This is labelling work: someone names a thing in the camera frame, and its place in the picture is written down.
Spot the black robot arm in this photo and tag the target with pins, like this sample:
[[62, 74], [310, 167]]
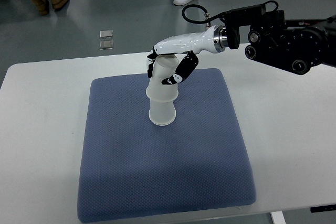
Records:
[[293, 45]]

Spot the black table control panel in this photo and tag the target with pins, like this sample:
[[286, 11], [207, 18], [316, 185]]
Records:
[[325, 208]]

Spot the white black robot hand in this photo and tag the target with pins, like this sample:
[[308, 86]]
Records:
[[213, 40]]

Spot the upper metal floor plate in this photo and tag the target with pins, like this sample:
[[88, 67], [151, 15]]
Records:
[[106, 33]]

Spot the white table leg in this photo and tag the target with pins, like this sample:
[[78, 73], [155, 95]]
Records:
[[277, 217]]

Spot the white paper cup on cushion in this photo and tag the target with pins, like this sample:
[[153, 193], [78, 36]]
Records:
[[162, 113]]

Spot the lower metal floor plate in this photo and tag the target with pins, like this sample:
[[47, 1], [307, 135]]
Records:
[[106, 44]]

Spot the blue-grey quilted cushion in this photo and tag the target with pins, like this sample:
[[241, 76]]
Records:
[[131, 167]]

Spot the metal floor plate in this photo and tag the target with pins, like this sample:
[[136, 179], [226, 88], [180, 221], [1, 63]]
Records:
[[106, 33], [106, 44]]

